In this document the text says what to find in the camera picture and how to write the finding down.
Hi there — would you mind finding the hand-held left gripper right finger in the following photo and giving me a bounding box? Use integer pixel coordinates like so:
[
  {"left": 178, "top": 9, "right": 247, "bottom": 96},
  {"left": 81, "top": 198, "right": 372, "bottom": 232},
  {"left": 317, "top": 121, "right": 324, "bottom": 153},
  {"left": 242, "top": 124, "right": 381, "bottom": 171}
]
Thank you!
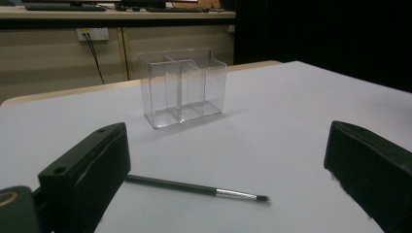
[{"left": 324, "top": 120, "right": 412, "bottom": 233}]

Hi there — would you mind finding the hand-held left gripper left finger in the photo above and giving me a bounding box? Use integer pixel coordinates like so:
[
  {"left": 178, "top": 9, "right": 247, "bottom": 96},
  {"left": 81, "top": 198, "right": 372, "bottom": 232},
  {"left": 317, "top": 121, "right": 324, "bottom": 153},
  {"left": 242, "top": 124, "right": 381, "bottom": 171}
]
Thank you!
[{"left": 32, "top": 121, "right": 132, "bottom": 233}]

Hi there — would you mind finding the black makeup brush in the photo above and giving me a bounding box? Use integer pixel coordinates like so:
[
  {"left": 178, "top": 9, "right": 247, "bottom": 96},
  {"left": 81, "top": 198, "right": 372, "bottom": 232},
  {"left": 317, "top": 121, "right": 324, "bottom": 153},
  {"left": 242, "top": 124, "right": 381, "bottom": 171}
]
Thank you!
[{"left": 124, "top": 174, "right": 270, "bottom": 203}]

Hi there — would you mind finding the clear acrylic organizer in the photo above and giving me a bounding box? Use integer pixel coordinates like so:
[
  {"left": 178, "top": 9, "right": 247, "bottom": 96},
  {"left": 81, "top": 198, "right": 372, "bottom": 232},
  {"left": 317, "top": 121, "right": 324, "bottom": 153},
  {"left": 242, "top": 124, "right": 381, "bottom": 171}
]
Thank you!
[{"left": 137, "top": 48, "right": 228, "bottom": 130}]

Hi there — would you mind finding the beige desk cabinet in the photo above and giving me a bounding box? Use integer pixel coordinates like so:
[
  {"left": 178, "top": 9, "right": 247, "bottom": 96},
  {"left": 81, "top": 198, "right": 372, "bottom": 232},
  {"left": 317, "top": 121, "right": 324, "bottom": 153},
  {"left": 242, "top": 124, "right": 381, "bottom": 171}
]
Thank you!
[{"left": 0, "top": 6, "right": 237, "bottom": 105}]

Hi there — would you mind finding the white table sheet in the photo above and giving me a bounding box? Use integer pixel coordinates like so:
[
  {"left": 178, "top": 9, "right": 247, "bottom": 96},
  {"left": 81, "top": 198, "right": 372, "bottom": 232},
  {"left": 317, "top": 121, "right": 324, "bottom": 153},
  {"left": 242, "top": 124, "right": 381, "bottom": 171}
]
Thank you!
[{"left": 0, "top": 60, "right": 412, "bottom": 233}]

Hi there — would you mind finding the black keyboard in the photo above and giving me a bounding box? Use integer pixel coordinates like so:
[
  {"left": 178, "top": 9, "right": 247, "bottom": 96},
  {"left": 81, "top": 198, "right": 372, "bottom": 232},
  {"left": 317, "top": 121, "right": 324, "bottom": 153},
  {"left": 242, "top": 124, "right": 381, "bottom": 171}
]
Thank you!
[
  {"left": 145, "top": 7, "right": 211, "bottom": 14},
  {"left": 23, "top": 2, "right": 107, "bottom": 13}
]

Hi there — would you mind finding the black power cable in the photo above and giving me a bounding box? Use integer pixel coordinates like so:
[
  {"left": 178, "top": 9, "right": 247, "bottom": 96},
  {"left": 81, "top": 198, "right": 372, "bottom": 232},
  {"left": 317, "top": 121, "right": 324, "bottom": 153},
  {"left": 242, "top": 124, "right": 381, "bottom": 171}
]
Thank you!
[{"left": 84, "top": 33, "right": 106, "bottom": 85}]

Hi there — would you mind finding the white wall socket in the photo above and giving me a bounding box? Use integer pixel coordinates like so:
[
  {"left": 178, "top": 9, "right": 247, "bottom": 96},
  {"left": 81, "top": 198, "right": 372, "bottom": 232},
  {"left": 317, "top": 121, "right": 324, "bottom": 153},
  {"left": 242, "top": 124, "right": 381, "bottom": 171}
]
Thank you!
[{"left": 76, "top": 27, "right": 110, "bottom": 42}]

